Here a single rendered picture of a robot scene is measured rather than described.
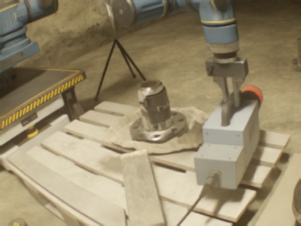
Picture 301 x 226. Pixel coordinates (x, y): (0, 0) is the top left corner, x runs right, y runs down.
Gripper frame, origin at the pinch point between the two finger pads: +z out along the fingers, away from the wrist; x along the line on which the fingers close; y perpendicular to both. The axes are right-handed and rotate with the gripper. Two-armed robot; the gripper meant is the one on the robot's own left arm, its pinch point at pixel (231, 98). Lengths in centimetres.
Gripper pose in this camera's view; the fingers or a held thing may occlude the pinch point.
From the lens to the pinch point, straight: 105.6
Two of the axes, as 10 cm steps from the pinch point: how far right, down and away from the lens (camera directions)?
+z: 2.0, 8.9, 4.1
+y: -5.0, 4.6, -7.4
